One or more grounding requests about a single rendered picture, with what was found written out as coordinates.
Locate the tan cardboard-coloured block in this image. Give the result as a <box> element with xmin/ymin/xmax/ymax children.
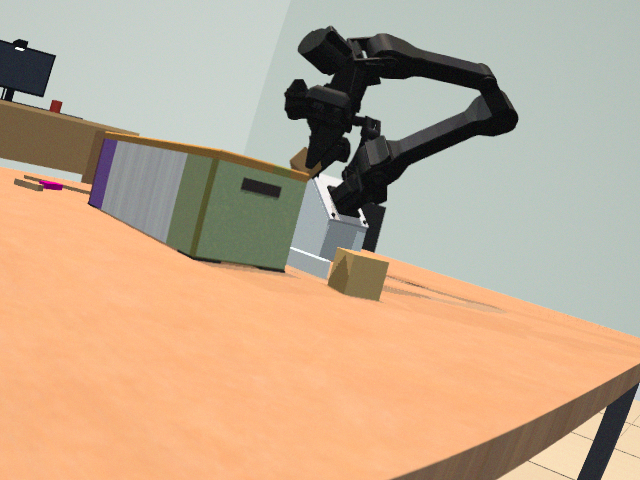
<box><xmin>289</xmin><ymin>147</ymin><xmax>321</xmax><ymax>180</ymax></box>

